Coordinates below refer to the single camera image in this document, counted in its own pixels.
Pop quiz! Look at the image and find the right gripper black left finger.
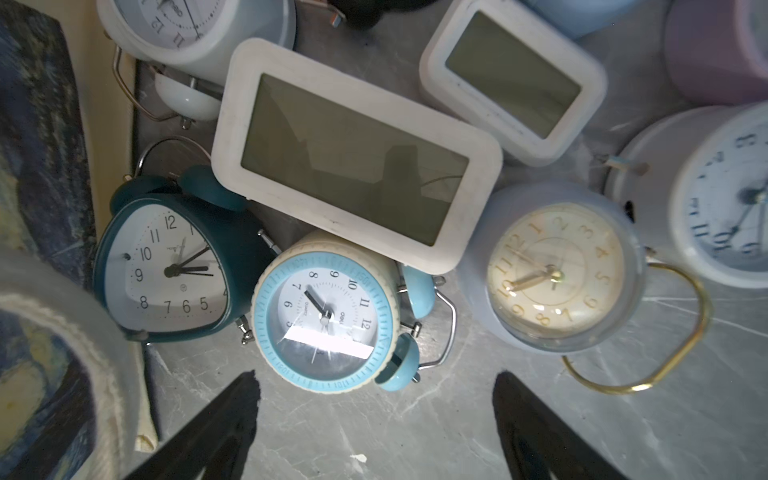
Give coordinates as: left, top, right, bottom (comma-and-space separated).
128, 371, 261, 479

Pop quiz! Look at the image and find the black round alarm clock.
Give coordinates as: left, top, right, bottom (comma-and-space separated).
328, 0, 436, 30

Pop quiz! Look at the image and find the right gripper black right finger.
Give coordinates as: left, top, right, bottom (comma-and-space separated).
492, 371, 625, 479

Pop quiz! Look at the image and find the small white digital clock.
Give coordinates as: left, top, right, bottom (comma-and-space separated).
419, 1, 608, 167

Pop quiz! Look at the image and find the pink round alarm clock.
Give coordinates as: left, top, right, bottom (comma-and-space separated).
664, 0, 767, 105

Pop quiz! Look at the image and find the blue cream twin-bell clock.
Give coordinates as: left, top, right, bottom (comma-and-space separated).
247, 230, 458, 395

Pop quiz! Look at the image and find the large white digital clock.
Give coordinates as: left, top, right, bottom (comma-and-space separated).
211, 39, 503, 275

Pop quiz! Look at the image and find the white twin-bell alarm clock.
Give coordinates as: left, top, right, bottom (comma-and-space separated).
96, 0, 297, 129

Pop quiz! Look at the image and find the cream round alarm clock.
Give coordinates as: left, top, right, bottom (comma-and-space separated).
456, 181, 713, 395

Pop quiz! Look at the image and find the light blue square alarm clock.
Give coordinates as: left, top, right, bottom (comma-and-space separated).
524, 0, 638, 39

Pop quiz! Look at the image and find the dark teal alarm clock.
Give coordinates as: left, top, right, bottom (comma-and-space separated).
93, 145, 281, 345

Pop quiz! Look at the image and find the cream canvas bag starry print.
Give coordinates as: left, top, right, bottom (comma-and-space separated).
1, 1, 157, 479

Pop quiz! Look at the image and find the white round alarm clock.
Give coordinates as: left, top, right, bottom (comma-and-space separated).
604, 102, 767, 289

